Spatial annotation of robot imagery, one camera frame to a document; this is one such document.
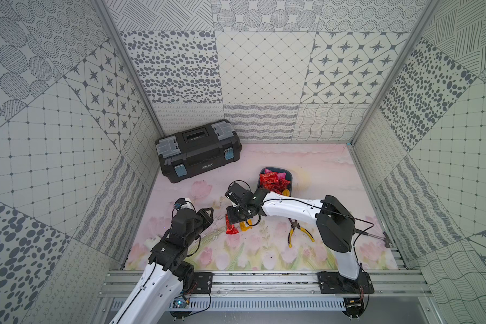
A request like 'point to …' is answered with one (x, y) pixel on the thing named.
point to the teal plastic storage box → (277, 179)
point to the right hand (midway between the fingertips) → (232, 218)
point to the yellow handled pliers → (293, 224)
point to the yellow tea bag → (243, 225)
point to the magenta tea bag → (281, 175)
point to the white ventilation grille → (252, 306)
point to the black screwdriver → (385, 237)
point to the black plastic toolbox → (199, 150)
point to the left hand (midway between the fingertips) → (210, 208)
